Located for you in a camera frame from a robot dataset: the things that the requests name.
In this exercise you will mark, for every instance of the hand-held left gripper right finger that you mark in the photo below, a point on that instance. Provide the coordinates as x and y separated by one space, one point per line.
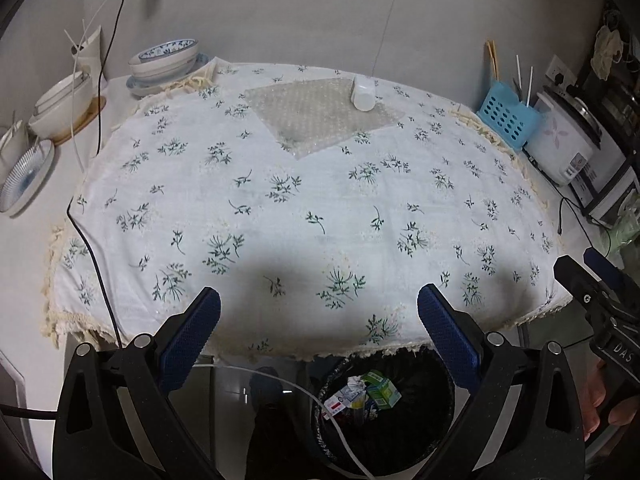
447 340

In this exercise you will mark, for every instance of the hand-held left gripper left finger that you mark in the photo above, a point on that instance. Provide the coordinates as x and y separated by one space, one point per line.
192 340

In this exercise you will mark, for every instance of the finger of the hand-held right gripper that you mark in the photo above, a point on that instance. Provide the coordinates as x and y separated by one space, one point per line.
575 275
612 275

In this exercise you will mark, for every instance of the green and white carton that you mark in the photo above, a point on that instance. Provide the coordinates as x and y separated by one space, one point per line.
382 392

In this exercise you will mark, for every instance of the black trash bin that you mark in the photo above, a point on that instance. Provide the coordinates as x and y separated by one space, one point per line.
415 420

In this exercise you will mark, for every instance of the blue and white milk carton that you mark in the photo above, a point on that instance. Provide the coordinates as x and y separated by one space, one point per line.
339 404

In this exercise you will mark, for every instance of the person's right hand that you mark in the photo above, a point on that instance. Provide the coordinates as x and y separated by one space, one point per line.
592 410

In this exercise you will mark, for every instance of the green plastic bag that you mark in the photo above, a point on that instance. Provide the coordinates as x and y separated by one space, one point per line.
622 235

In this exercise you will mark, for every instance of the white microwave oven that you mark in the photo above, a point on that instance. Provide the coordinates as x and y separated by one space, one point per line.
607 175

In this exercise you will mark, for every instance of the white rice cooker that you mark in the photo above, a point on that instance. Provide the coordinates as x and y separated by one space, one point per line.
560 145

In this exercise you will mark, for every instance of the white floral tablecloth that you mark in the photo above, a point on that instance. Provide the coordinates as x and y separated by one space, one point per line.
300 220

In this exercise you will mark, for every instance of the black storage shelf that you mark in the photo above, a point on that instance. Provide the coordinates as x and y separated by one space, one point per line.
620 105

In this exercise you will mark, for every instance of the blue plastic utensil basket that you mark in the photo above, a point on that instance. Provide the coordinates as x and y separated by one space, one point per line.
507 117

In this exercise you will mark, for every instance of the beige cloth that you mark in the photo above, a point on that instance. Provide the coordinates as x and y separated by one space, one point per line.
606 50

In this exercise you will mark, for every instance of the wooden chopstick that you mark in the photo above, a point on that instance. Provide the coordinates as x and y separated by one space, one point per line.
495 60
490 60

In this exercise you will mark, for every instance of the blue striped plate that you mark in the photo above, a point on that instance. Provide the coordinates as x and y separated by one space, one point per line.
25 175

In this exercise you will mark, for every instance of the wooden board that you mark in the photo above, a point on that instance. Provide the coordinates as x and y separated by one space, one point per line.
92 112

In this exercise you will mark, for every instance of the blue rimmed plate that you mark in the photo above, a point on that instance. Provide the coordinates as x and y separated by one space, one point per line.
150 91

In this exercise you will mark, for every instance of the clear bubble wrap sheet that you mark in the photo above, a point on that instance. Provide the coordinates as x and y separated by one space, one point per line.
315 115

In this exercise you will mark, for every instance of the white bowl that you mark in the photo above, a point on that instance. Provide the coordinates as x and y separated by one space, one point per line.
60 94
55 122

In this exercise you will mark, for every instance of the white plastic cup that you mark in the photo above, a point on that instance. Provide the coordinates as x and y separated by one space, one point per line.
362 94

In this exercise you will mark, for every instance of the white mug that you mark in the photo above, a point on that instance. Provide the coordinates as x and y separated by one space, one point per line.
12 147

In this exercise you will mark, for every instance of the blue patterned bowl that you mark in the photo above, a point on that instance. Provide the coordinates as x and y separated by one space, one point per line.
165 50
162 71

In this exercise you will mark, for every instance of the white utensil holder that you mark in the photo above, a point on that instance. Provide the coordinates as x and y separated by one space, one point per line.
91 57

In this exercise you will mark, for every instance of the wall socket with plug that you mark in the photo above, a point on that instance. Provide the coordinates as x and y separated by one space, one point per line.
557 71

